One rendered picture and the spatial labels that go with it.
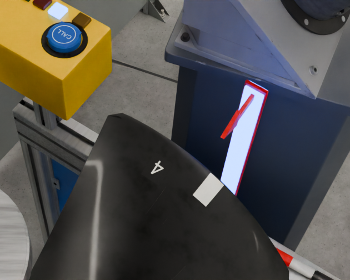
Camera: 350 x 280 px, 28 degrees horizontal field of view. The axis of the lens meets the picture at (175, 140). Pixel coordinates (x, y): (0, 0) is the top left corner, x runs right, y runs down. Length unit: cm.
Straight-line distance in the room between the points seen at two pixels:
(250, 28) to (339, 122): 20
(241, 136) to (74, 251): 24
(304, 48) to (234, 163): 21
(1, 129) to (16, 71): 100
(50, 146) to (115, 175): 45
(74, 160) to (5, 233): 77
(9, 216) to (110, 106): 182
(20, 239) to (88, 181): 34
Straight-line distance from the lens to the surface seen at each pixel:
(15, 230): 28
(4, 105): 182
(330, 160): 108
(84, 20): 86
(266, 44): 87
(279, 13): 89
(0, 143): 191
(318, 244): 195
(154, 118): 207
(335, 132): 100
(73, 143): 102
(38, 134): 106
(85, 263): 59
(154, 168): 63
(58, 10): 88
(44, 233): 143
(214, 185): 65
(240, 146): 76
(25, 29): 87
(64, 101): 86
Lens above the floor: 173
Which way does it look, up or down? 58 degrees down
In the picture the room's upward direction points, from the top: 7 degrees clockwise
